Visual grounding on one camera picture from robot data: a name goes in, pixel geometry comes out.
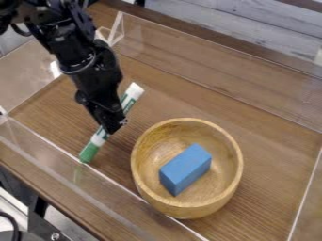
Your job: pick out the blue rectangular block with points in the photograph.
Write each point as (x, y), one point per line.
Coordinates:
(183, 170)

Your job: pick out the black table frame bracket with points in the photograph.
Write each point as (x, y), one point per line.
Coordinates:
(39, 225)

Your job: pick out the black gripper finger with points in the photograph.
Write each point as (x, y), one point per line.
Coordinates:
(108, 116)

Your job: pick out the green and white marker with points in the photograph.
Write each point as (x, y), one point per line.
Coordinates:
(129, 99)

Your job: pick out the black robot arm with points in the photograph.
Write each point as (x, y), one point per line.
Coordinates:
(66, 31)

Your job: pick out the brown wooden bowl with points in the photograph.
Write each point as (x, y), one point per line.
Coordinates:
(159, 144)

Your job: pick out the clear acrylic tray wall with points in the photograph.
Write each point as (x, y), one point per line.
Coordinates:
(265, 103)

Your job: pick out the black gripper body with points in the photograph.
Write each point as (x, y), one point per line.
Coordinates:
(95, 72)

